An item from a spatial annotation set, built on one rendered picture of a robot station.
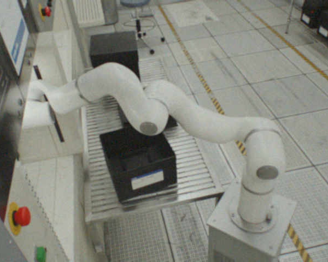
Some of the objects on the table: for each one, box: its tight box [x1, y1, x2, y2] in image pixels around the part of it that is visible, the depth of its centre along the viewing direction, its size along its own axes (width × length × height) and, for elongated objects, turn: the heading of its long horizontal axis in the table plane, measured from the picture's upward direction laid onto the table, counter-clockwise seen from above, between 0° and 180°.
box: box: [89, 31, 142, 85], centre depth 214 cm, size 29×29×25 cm
